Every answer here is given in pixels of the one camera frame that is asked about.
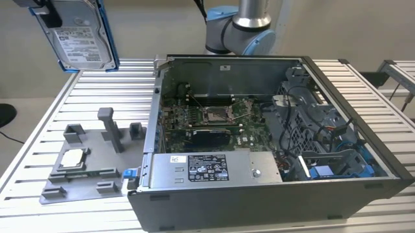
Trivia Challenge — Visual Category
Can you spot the grey disk bay cage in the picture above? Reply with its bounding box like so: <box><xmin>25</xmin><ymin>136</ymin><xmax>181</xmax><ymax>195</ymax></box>
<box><xmin>261</xmin><ymin>67</ymin><xmax>368</xmax><ymax>156</ymax></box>

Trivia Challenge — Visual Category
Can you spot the black wire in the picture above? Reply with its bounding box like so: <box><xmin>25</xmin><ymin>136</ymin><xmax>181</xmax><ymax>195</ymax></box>
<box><xmin>281</xmin><ymin>85</ymin><xmax>324</xmax><ymax>149</ymax></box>

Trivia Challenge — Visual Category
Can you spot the grey parts rack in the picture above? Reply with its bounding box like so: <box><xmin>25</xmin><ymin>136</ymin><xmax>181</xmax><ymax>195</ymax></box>
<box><xmin>38</xmin><ymin>107</ymin><xmax>146</xmax><ymax>205</ymax></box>

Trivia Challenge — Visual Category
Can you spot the silver CPU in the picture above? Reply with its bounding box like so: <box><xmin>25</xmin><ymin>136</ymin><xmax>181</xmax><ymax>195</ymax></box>
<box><xmin>60</xmin><ymin>149</ymin><xmax>90</xmax><ymax>168</ymax></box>

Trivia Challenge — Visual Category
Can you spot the silver power supply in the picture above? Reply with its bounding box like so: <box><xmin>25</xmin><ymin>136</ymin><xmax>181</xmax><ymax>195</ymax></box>
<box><xmin>148</xmin><ymin>151</ymin><xmax>282</xmax><ymax>189</ymax></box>

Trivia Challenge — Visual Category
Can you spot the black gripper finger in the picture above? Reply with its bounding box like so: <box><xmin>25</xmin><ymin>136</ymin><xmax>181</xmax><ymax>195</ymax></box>
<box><xmin>40</xmin><ymin>0</ymin><xmax>64</xmax><ymax>28</ymax></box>

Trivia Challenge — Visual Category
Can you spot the green RAM stick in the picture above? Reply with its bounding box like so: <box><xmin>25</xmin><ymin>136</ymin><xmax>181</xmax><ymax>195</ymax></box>
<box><xmin>60</xmin><ymin>169</ymin><xmax>114</xmax><ymax>179</ymax></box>

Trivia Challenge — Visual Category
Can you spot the aluminium frame table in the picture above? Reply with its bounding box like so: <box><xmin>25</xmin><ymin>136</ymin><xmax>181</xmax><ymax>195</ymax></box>
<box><xmin>377</xmin><ymin>59</ymin><xmax>415</xmax><ymax>115</ymax></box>

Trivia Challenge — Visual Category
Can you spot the black box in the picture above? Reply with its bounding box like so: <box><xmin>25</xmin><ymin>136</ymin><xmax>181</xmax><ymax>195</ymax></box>
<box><xmin>358</xmin><ymin>71</ymin><xmax>389</xmax><ymax>91</ymax></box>

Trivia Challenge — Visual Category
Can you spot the blue wire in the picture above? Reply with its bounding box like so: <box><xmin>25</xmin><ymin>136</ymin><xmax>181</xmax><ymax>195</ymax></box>
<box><xmin>336</xmin><ymin>140</ymin><xmax>361</xmax><ymax>156</ymax></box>

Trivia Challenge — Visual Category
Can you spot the black floor cable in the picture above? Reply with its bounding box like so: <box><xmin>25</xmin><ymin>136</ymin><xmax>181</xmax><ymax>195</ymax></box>
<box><xmin>0</xmin><ymin>130</ymin><xmax>25</xmax><ymax>144</ymax></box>

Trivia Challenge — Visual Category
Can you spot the black graphics card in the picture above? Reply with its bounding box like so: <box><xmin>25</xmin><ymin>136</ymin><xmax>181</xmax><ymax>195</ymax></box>
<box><xmin>189</xmin><ymin>128</ymin><xmax>232</xmax><ymax>149</ymax></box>

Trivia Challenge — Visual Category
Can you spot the black RAM slot row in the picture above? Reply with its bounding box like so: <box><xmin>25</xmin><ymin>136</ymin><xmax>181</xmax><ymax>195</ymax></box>
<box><xmin>185</xmin><ymin>93</ymin><xmax>236</xmax><ymax>101</ymax></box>

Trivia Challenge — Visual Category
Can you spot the blue disk bay bracket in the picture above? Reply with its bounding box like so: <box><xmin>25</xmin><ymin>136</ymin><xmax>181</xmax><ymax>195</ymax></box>
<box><xmin>308</xmin><ymin>165</ymin><xmax>334</xmax><ymax>180</ymax></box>

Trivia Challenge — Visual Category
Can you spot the black open PC case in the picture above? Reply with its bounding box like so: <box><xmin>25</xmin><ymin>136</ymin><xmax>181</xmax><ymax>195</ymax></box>
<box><xmin>126</xmin><ymin>54</ymin><xmax>415</xmax><ymax>232</ymax></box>

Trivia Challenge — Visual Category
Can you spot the black round chair base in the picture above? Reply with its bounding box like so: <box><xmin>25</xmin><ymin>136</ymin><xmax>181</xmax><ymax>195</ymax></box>
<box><xmin>0</xmin><ymin>103</ymin><xmax>17</xmax><ymax>129</ymax></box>

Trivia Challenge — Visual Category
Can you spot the green motherboard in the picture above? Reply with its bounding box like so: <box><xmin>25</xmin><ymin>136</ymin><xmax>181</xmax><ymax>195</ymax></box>
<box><xmin>160</xmin><ymin>96</ymin><xmax>280</xmax><ymax>156</ymax></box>

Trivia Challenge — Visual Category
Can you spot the black wire connector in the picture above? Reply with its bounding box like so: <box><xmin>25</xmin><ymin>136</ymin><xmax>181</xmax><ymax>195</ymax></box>
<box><xmin>322</xmin><ymin>124</ymin><xmax>348</xmax><ymax>137</ymax></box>

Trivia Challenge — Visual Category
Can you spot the hard disk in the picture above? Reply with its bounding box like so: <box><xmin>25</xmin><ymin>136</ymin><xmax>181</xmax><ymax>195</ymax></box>
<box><xmin>28</xmin><ymin>0</ymin><xmax>121</xmax><ymax>74</ymax></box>

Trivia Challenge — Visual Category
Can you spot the CPU socket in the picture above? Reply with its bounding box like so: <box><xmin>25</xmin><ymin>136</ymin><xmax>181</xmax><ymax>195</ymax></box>
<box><xmin>200</xmin><ymin>105</ymin><xmax>236</xmax><ymax>126</ymax></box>

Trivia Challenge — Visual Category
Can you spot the metal locking lever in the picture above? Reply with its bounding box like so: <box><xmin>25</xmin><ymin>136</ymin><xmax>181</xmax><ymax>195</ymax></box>
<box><xmin>189</xmin><ymin>94</ymin><xmax>205</xmax><ymax>109</ymax></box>

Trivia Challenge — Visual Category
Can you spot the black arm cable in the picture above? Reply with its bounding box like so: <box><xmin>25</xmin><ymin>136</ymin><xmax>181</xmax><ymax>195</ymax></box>
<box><xmin>193</xmin><ymin>0</ymin><xmax>208</xmax><ymax>25</ymax></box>

